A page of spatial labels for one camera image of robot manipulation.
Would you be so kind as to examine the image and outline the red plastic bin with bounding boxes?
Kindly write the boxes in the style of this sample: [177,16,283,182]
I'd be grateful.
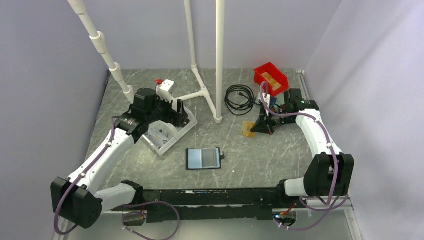
[253,62,290,97]

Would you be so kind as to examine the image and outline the white plastic divided tray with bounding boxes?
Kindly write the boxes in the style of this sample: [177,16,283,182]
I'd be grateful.
[142,107,198,156]

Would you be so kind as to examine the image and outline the black leather card holder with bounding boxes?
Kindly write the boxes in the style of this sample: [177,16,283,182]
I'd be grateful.
[185,147,225,171]

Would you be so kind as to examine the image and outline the gold card in bin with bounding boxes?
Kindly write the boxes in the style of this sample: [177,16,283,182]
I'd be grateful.
[269,81,282,92]

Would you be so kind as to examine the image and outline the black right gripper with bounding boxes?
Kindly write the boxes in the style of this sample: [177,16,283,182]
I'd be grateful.
[250,105,295,135]

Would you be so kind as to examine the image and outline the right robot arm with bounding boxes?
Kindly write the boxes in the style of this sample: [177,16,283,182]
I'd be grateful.
[250,88,355,208]

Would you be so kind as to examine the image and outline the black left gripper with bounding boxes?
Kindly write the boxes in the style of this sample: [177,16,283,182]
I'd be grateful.
[146,91,188,127]

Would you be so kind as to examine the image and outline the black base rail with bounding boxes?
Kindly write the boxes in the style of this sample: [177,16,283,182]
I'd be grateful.
[113,185,303,223]

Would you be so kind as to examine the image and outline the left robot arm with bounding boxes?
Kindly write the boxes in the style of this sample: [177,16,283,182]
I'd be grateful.
[50,88,194,235]

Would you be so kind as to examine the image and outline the gold card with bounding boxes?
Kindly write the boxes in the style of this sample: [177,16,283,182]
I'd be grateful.
[269,81,282,92]
[241,121,255,138]
[262,72,277,84]

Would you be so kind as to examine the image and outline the black coiled cable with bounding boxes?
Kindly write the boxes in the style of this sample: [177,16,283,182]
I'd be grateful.
[224,84,255,116]

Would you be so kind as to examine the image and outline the white PVC pipe frame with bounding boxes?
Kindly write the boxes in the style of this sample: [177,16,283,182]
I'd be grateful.
[68,0,223,124]

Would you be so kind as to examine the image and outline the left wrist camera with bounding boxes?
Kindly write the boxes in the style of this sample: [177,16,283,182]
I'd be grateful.
[155,78,177,102]

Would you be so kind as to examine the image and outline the cards in tray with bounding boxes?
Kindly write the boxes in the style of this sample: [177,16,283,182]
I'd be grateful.
[144,127,170,149]

